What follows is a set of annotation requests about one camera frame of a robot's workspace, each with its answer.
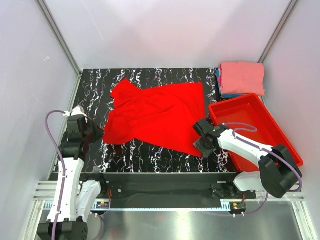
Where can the red plastic bin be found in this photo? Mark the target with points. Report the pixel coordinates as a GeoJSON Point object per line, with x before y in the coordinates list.
{"type": "Point", "coordinates": [249, 109]}

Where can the black marble pattern mat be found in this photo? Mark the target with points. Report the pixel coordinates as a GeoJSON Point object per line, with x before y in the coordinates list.
{"type": "Point", "coordinates": [93, 94]}

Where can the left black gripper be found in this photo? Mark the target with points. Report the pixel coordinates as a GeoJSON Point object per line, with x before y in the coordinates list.
{"type": "Point", "coordinates": [92, 127]}

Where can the right aluminium frame post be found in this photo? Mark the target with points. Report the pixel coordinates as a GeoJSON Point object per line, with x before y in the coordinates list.
{"type": "Point", "coordinates": [288, 12]}

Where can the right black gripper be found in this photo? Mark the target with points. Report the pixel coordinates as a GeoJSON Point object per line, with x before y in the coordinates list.
{"type": "Point", "coordinates": [200, 127]}

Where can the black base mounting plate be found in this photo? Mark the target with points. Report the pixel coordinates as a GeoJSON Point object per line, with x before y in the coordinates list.
{"type": "Point", "coordinates": [126, 185]}

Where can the aluminium frame post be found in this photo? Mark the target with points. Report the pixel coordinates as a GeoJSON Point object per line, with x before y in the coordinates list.
{"type": "Point", "coordinates": [288, 12]}
{"type": "Point", "coordinates": [58, 35]}

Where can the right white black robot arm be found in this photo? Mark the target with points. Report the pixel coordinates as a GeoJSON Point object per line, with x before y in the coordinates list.
{"type": "Point", "coordinates": [277, 172]}

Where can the left aluminium frame post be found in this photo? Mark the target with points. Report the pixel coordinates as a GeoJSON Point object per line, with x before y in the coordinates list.
{"type": "Point", "coordinates": [58, 35]}

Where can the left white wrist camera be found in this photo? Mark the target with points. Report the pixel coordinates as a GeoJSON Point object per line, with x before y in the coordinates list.
{"type": "Point", "coordinates": [78, 110]}

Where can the red t shirt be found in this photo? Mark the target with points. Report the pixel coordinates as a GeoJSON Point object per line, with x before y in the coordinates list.
{"type": "Point", "coordinates": [162, 116]}

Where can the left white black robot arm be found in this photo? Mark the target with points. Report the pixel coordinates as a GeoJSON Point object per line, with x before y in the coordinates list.
{"type": "Point", "coordinates": [73, 201]}

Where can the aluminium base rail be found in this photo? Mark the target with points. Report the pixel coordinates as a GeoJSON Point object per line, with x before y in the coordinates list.
{"type": "Point", "coordinates": [46, 190]}

